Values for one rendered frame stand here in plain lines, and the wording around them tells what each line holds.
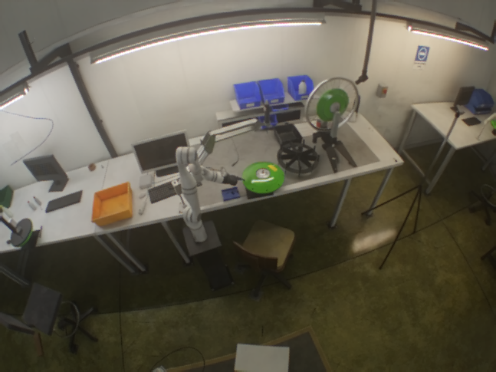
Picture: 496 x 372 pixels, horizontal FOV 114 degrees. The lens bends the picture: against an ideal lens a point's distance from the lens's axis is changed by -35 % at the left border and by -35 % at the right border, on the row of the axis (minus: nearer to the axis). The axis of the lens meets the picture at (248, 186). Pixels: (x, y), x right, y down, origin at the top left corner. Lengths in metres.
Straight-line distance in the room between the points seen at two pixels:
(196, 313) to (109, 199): 1.33
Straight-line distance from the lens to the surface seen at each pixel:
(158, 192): 2.08
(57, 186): 2.93
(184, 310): 2.57
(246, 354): 1.39
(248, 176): 1.81
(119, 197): 2.27
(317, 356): 1.44
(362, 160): 2.33
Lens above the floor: 2.39
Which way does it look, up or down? 49 degrees down
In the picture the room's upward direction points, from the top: 6 degrees counter-clockwise
